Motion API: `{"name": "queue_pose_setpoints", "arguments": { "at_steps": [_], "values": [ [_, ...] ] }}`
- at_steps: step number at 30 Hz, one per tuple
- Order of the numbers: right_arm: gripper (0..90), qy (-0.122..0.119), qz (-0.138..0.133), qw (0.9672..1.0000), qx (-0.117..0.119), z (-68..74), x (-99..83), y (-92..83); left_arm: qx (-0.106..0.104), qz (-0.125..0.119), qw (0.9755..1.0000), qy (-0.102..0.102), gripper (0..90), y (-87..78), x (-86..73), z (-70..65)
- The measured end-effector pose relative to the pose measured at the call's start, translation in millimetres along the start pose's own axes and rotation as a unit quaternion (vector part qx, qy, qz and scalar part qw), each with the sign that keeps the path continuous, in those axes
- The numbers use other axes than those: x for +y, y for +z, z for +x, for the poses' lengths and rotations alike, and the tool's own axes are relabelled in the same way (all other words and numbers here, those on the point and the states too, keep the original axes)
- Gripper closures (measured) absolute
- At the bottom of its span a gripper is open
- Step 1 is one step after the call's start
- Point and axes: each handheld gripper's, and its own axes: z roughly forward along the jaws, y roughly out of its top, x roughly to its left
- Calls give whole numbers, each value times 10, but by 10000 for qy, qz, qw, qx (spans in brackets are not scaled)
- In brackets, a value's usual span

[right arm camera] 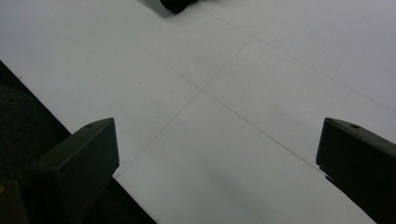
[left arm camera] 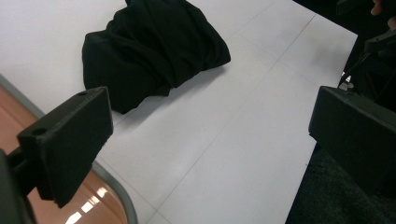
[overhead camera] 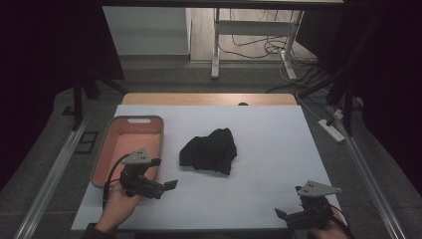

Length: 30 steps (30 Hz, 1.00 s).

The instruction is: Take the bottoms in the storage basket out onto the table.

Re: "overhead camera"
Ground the white table mat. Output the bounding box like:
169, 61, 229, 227
70, 104, 343, 231

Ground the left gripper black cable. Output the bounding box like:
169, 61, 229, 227
102, 152, 133, 211

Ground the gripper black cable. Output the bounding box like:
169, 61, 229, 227
102, 152, 133, 211
330, 202, 356, 239

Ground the pink basket with grey rim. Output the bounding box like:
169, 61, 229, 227
89, 115, 165, 189

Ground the aluminium rail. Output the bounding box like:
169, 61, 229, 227
330, 108, 408, 239
13, 115, 92, 239

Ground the white cabinet panel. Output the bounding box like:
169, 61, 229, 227
102, 6, 193, 57

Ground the person's right hand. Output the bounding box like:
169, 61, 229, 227
307, 208, 350, 239

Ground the person's left hand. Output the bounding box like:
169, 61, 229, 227
95, 181, 144, 234

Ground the dark cloth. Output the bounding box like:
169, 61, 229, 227
178, 126, 239, 176

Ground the white power strip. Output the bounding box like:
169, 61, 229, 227
316, 118, 346, 143

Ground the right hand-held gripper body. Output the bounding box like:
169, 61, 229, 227
286, 179, 343, 231

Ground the white desk frame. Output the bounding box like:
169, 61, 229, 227
210, 8, 306, 81

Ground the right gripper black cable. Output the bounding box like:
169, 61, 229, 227
330, 202, 356, 239

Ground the black metal stand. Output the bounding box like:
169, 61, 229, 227
60, 74, 129, 131
298, 64, 357, 137

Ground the white power cable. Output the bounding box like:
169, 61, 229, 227
279, 59, 325, 122

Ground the dark curtain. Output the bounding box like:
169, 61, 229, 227
0, 0, 126, 193
294, 0, 422, 197

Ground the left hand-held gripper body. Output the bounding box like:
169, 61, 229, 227
118, 147, 167, 201

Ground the tangle of dark floor cables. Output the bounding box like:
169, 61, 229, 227
218, 9, 321, 62

